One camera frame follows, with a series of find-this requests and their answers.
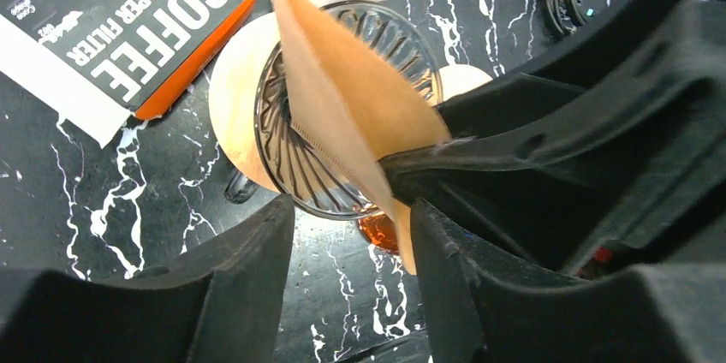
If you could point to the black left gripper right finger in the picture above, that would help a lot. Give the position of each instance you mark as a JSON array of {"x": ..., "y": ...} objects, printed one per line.
[{"x": 483, "y": 304}]

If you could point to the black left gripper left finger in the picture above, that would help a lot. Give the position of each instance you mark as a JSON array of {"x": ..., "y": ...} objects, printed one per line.
[{"x": 219, "y": 302}]

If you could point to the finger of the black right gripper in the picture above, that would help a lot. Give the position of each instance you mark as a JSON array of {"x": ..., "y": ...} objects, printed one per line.
[
  {"x": 552, "y": 174},
  {"x": 630, "y": 61}
]

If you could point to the clear glass ribbed dripper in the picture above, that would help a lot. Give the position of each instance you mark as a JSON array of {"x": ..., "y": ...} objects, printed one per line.
[{"x": 294, "y": 166}]

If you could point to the wooden ring dripper holder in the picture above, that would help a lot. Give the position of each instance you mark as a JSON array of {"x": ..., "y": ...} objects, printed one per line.
[{"x": 232, "y": 95}]

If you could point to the brown paper coffee filter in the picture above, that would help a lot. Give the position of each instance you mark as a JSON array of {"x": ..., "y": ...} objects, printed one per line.
[{"x": 353, "y": 107}]

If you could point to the orange coffee filter box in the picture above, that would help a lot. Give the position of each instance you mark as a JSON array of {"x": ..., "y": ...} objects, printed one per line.
[{"x": 99, "y": 62}]

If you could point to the clear glass server pitcher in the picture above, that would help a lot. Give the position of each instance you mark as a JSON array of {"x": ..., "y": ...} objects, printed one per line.
[{"x": 240, "y": 188}]

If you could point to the amber glass server pitcher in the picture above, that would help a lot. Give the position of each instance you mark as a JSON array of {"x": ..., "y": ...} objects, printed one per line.
[{"x": 379, "y": 230}]

